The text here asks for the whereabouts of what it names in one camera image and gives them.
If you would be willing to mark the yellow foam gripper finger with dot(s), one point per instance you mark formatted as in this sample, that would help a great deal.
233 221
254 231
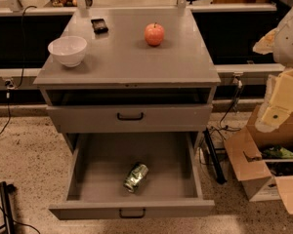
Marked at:
266 44
278 102

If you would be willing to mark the crushed green soda can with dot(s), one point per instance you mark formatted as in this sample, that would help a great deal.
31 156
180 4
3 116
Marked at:
135 176

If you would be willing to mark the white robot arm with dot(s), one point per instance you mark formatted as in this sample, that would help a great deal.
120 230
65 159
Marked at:
283 41

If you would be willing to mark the closed grey upper drawer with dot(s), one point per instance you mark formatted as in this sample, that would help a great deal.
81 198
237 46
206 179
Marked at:
129 118

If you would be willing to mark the grey drawer cabinet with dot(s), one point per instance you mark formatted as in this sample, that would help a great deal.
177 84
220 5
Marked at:
121 68

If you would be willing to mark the open grey middle drawer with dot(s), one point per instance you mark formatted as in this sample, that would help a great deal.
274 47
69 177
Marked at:
101 162

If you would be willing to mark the green bag in box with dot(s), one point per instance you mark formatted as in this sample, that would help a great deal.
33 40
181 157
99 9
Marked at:
277 152

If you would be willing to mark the brown cardboard box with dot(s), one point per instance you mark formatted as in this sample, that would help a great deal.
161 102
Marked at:
245 149

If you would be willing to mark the black bar beside cabinet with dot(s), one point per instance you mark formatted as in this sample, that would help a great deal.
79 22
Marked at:
217 166

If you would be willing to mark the red apple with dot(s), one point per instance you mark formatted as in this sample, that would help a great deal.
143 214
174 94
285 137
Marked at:
154 34

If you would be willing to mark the small black box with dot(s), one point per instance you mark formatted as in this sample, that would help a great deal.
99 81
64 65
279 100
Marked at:
99 26

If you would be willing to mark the white bowl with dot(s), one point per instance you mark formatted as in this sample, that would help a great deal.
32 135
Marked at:
68 50

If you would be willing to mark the black stand on floor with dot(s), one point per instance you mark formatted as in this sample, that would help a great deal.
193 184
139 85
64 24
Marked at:
5 191

